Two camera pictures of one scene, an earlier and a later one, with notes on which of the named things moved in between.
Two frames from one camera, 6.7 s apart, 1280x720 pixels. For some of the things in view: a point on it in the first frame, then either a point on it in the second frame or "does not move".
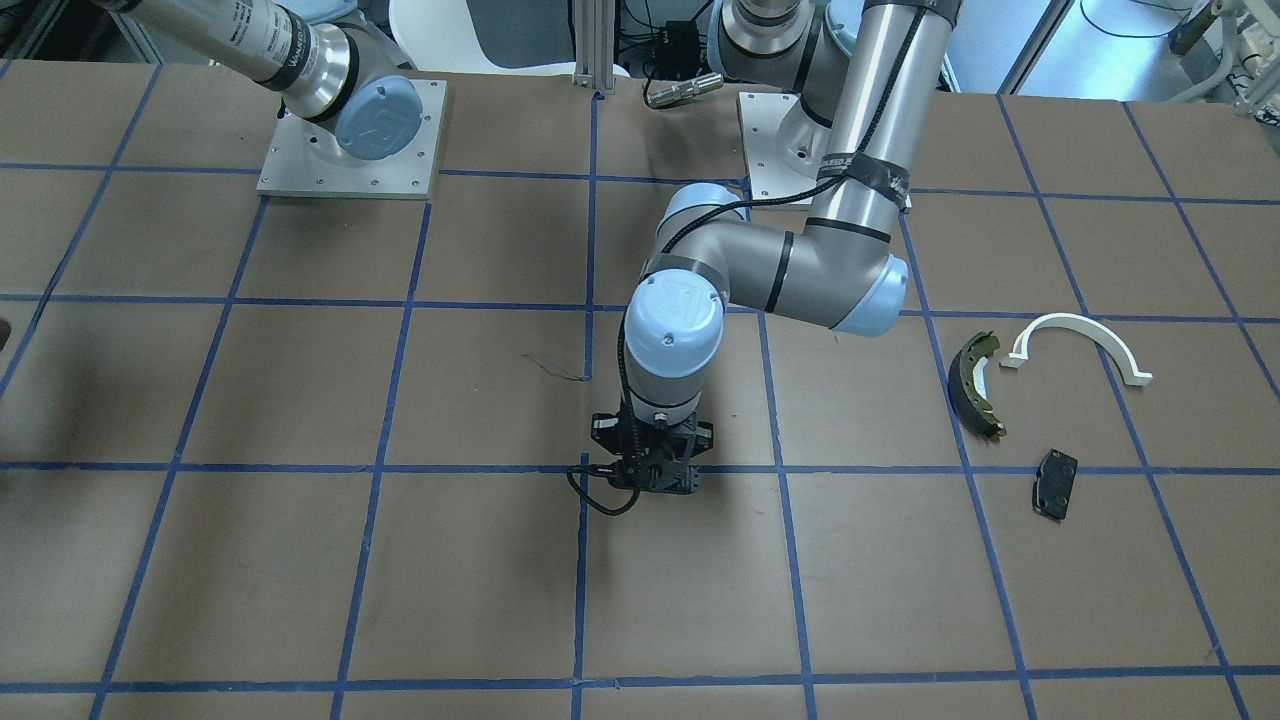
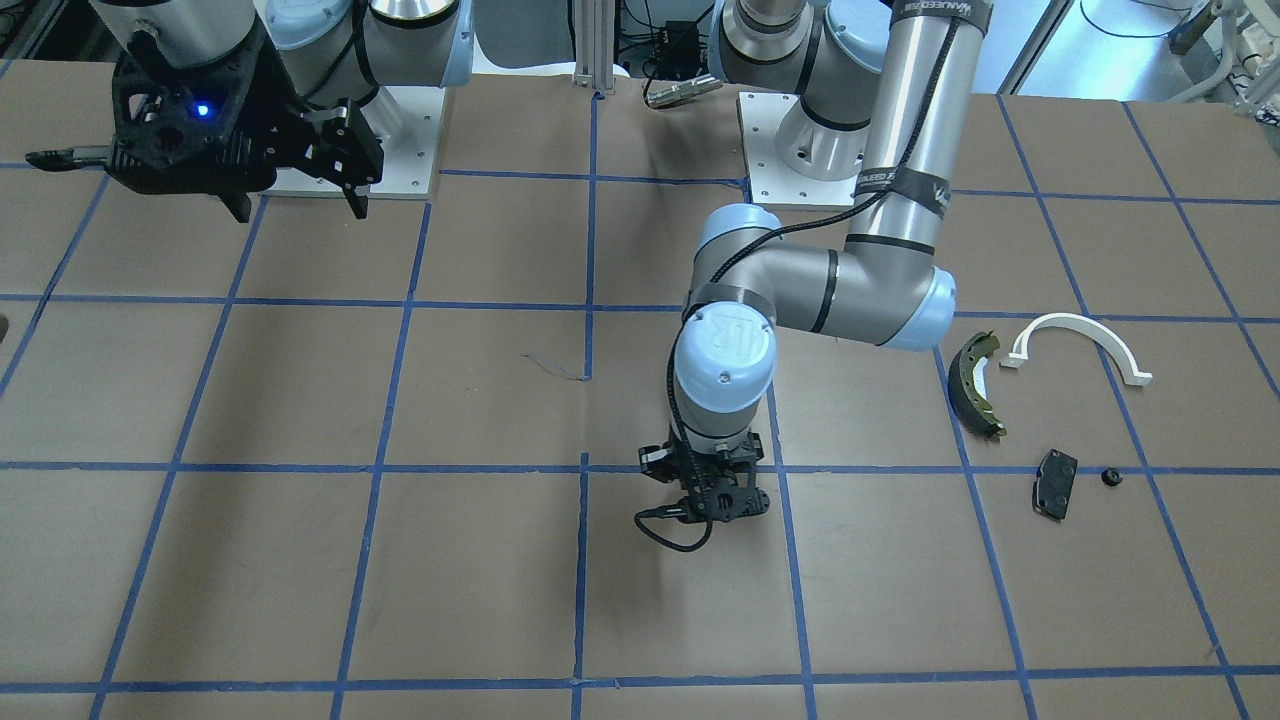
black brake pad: (1054, 483) does not move
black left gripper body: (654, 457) → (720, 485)
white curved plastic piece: (1082, 324) does not move
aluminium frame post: (594, 22) does not move
